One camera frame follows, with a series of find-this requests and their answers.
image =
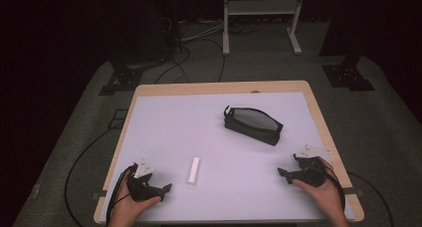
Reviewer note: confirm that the black stand base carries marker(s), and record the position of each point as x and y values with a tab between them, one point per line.
123	79
346	76

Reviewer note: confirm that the person's left hand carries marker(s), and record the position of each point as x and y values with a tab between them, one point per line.
131	208

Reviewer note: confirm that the person's right hand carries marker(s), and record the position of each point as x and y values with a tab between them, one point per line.
326	195

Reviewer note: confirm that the black pencil case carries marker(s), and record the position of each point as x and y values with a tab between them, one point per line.
253	124

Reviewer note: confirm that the white metal stand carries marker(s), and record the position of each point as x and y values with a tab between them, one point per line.
262	18

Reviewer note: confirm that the white table mat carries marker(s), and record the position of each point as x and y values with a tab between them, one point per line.
219	154

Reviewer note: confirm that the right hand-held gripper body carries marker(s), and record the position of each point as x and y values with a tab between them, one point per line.
310	169

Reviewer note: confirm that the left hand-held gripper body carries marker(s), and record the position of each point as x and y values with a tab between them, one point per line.
141	183

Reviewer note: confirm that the white eraser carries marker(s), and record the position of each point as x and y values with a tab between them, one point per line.
193	171

